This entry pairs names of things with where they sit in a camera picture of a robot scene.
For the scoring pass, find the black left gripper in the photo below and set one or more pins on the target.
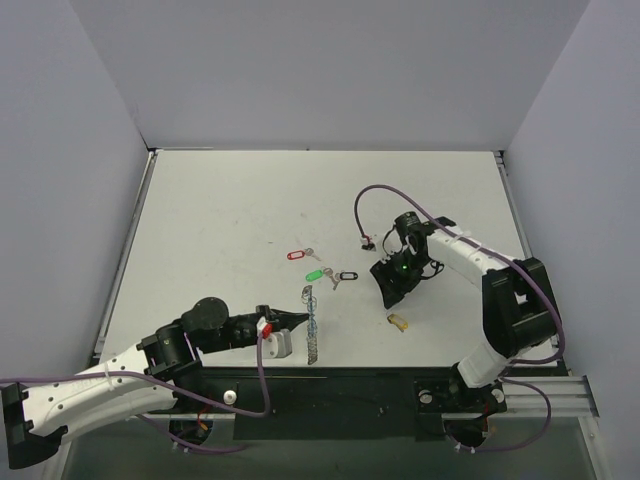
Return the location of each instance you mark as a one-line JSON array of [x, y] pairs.
[[265, 317]]

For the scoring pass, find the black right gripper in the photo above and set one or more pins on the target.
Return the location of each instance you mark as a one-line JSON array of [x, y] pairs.
[[392, 282]]

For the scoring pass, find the yellow tag key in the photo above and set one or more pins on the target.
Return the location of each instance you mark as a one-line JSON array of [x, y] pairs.
[[398, 322]]

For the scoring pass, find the black tag key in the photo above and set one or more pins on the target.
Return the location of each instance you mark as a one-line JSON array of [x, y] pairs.
[[343, 276]]

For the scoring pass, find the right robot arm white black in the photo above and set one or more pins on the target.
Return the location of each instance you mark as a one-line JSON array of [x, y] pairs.
[[518, 312]]

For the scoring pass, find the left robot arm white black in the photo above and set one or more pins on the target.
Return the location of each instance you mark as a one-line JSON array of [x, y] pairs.
[[159, 373]]

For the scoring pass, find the green tag key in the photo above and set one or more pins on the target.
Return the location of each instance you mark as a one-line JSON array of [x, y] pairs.
[[318, 274]]

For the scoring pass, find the red tag key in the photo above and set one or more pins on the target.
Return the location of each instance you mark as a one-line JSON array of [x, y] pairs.
[[302, 253]]

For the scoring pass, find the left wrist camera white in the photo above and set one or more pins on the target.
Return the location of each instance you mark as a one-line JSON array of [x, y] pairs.
[[274, 344]]

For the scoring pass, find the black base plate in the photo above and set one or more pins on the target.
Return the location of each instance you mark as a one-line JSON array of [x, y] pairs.
[[358, 403]]

